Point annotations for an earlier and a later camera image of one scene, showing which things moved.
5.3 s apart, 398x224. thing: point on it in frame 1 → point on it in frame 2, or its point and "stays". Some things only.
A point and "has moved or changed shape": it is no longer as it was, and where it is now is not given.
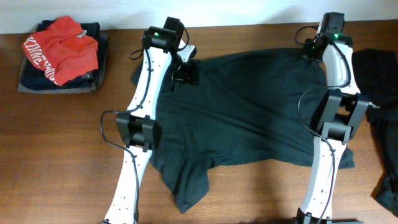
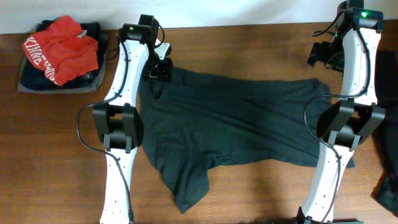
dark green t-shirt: x=254 y=104 has moved or changed shape
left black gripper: x=190 y=72 → x=165 y=72
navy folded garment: x=35 y=79 stays
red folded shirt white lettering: x=62 y=50 stays
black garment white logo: x=375 y=71 stays
